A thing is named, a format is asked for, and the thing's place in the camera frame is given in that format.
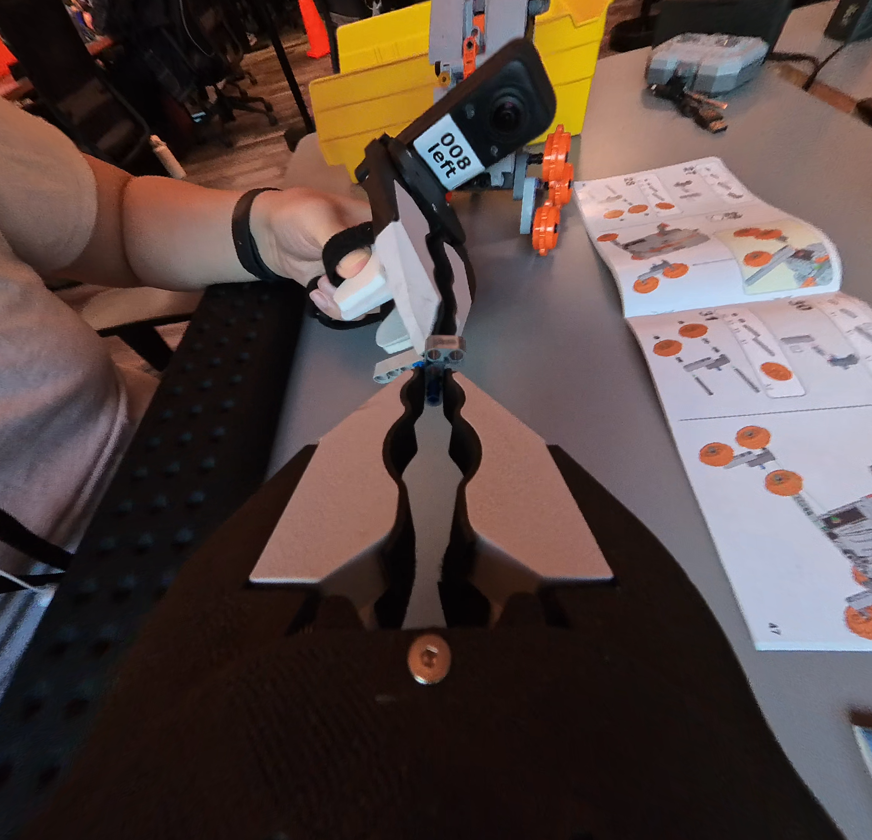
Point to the blue closed booklet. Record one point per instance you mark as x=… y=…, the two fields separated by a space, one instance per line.
x=864 y=744

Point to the black wristband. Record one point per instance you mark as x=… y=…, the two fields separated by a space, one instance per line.
x=244 y=240

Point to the black case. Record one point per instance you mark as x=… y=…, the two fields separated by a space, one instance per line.
x=722 y=9

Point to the grey orange toy robot model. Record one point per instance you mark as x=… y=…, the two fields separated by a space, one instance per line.
x=504 y=9

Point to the grey desk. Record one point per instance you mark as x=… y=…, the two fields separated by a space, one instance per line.
x=579 y=349

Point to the person's white t-shirt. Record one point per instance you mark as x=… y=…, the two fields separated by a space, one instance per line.
x=54 y=390

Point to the black office chair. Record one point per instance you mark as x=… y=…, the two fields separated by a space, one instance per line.
x=204 y=43

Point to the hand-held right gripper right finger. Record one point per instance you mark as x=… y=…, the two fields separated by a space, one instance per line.
x=531 y=513

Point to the person's left hand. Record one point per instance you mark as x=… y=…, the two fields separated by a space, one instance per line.
x=300 y=234

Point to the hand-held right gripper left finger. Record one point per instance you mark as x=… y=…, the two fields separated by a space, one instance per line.
x=327 y=513

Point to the person's left forearm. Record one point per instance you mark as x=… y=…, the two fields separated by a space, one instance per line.
x=170 y=234

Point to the open white instruction booklet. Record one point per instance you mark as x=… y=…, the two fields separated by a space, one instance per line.
x=736 y=390

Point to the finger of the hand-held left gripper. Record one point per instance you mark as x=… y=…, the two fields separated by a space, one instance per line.
x=409 y=268
x=464 y=288

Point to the orange traffic cone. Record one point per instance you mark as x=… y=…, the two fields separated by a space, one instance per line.
x=310 y=16

